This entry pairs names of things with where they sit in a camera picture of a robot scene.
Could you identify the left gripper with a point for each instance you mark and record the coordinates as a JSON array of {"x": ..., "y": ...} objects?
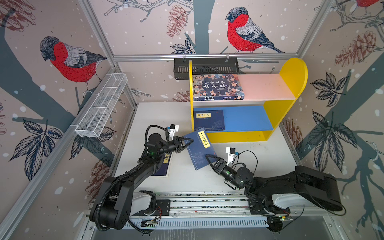
[{"x": 178, "y": 142}]

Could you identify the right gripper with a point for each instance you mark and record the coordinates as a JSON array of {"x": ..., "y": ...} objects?
[{"x": 221, "y": 162}]

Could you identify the blue book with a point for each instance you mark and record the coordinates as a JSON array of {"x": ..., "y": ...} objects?
[
  {"x": 163, "y": 171},
  {"x": 199, "y": 148},
  {"x": 210, "y": 121}
]

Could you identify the large illustrated box book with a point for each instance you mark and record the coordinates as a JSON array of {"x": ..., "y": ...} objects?
[{"x": 217, "y": 87}]

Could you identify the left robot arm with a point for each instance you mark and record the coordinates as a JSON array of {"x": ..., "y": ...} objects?
[{"x": 113, "y": 205}]

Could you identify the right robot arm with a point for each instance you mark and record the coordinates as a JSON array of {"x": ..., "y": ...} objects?
[{"x": 275, "y": 195}]

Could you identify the yellow pink blue bookshelf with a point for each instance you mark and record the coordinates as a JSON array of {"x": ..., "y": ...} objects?
[{"x": 268, "y": 99}]

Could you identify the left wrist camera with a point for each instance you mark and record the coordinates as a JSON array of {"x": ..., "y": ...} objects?
[{"x": 172, "y": 129}]

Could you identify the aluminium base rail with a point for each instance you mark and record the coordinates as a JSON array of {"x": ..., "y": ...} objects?
[{"x": 205, "y": 211}]

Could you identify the black slotted wall basket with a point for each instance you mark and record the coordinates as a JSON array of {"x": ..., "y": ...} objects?
[{"x": 204, "y": 66}]

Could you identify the white wire mesh basket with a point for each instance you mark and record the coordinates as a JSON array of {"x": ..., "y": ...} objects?
[{"x": 98, "y": 113}]

